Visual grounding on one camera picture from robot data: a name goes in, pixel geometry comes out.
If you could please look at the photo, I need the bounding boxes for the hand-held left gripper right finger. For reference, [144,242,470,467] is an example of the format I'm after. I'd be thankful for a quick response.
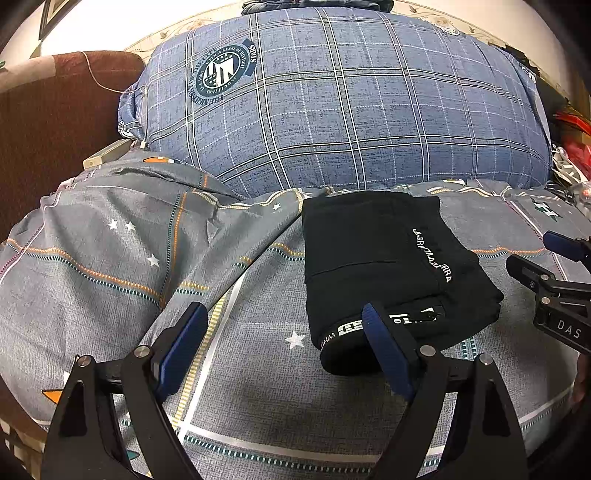
[361,302,529,480]

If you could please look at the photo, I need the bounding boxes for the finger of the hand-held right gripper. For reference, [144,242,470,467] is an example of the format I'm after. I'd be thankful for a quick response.
[505,254,561,301]
[542,231,591,263]

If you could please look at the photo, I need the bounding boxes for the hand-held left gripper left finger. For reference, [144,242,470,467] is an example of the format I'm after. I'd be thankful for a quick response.
[41,302,209,480]

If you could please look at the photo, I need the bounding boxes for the black pants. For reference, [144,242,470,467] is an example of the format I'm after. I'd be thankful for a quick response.
[301,191,505,377]

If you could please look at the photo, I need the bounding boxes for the person's right hand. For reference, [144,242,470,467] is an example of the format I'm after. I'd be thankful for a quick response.
[573,353,591,407]

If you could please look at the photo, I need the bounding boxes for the red packets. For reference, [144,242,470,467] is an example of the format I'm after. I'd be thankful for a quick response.
[554,111,591,160]

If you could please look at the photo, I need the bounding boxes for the grey printed bedsheet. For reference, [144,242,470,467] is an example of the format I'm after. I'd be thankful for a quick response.
[0,152,591,480]

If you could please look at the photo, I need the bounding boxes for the blue plaid pillow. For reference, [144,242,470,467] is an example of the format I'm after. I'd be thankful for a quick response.
[117,9,555,204]

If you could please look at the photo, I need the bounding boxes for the brown upholstered headboard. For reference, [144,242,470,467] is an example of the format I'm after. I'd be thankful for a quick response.
[0,51,146,241]

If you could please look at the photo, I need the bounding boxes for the dark blue clothing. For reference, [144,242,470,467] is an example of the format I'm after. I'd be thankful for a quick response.
[242,0,394,16]

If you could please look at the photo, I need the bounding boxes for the white cable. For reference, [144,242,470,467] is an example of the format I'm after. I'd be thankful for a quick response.
[81,51,151,151]

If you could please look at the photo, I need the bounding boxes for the dark picture frame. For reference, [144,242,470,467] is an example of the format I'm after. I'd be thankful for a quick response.
[39,0,81,42]

